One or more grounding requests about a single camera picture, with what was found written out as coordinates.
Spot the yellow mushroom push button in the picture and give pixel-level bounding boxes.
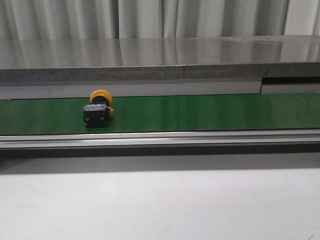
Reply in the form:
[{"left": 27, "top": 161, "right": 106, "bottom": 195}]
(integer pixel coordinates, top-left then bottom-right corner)
[{"left": 82, "top": 89, "right": 114, "bottom": 128}]

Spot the grey stone slab shelf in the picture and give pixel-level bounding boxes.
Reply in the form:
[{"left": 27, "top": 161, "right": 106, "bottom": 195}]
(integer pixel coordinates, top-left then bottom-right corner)
[{"left": 0, "top": 35, "right": 320, "bottom": 85}]

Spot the green conveyor belt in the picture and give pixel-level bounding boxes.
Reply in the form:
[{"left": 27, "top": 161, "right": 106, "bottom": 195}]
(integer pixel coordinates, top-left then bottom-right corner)
[{"left": 0, "top": 93, "right": 320, "bottom": 136}]

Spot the grey curtain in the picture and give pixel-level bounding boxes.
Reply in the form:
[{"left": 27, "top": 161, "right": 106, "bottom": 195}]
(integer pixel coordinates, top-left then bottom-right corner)
[{"left": 0, "top": 0, "right": 320, "bottom": 40}]

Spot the grey conveyor back rail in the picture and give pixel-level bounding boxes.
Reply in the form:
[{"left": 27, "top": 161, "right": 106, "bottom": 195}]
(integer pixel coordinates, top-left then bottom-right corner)
[{"left": 0, "top": 76, "right": 320, "bottom": 100}]

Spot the aluminium conveyor front rail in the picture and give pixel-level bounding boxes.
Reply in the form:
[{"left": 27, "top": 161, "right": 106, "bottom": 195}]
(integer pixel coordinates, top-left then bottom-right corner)
[{"left": 0, "top": 128, "right": 320, "bottom": 150}]

